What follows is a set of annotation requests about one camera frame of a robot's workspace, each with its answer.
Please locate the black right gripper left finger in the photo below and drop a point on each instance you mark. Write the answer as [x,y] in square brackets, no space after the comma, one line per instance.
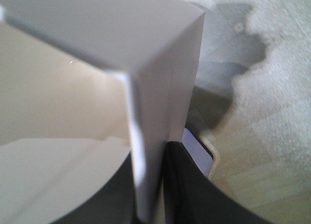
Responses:
[114,203]

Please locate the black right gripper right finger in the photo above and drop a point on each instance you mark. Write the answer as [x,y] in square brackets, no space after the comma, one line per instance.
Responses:
[190,198]

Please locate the white plastic trash bin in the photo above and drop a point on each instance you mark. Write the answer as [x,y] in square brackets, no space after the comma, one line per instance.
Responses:
[84,84]

